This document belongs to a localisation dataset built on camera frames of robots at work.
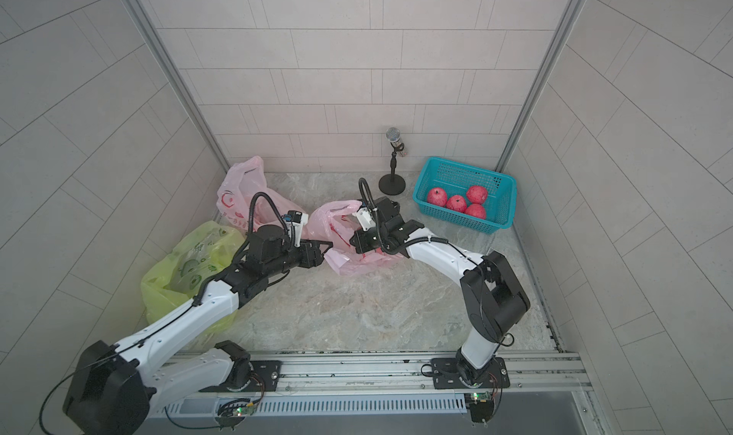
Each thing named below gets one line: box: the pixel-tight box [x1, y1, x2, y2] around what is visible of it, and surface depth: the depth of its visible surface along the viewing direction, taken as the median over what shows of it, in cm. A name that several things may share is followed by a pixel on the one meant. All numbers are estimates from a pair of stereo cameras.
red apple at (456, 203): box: [445, 194, 467, 213], surface depth 103 cm
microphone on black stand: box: [377, 126, 408, 196], surface depth 111 cm
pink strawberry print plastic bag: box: [216, 155, 293, 232], surface depth 98 cm
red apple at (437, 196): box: [427, 186, 448, 208], surface depth 104 cm
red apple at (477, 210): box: [464, 203, 486, 220], surface depth 101 cm
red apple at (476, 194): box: [465, 185, 488, 205], surface depth 107 cm
